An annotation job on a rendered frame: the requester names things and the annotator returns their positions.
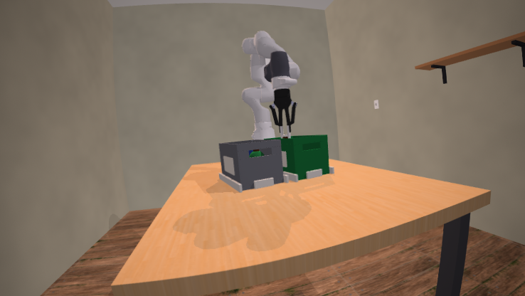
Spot green plastic crate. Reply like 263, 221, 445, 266
268, 134, 329, 181

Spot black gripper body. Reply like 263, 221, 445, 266
274, 89, 292, 110

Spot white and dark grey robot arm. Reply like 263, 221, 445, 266
242, 31, 300, 139

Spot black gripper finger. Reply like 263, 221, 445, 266
270, 102, 283, 139
283, 101, 297, 138

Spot green bottle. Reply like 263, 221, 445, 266
249, 149, 264, 158

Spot grey divided bottle crate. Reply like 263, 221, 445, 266
219, 139, 284, 191

